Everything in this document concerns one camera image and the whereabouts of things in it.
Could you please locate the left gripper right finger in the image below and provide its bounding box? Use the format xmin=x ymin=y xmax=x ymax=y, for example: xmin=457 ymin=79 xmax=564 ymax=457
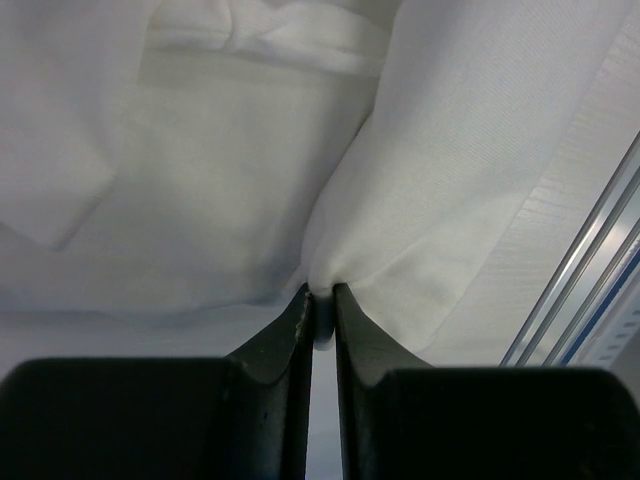
xmin=333 ymin=284 xmax=639 ymax=480

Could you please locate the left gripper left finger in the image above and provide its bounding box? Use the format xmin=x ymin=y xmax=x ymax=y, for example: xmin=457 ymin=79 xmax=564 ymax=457
xmin=1 ymin=287 xmax=314 ymax=479

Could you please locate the white printed t shirt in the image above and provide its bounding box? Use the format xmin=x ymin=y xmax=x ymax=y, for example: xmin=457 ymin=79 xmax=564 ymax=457
xmin=1 ymin=1 xmax=639 ymax=369

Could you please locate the white slotted cable duct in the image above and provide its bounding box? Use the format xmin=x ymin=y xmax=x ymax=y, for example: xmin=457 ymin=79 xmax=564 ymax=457
xmin=588 ymin=307 xmax=639 ymax=369

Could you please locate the aluminium mounting rail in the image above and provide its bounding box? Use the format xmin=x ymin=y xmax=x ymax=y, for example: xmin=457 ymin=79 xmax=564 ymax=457
xmin=500 ymin=138 xmax=639 ymax=367

